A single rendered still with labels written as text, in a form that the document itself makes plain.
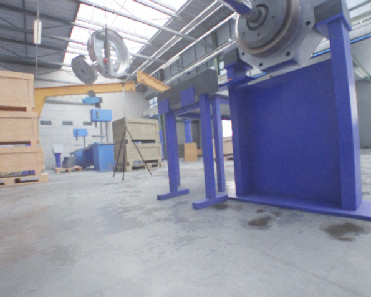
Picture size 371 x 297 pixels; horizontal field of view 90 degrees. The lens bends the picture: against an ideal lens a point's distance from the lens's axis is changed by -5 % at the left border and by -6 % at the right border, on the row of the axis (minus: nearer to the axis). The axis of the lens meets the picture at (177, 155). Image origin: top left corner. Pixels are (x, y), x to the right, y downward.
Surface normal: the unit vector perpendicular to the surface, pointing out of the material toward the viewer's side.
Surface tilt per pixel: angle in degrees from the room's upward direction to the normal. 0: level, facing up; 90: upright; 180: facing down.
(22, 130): 90
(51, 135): 90
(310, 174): 90
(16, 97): 90
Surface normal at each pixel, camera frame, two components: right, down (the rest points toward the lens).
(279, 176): -0.79, 0.06
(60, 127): 0.59, -0.04
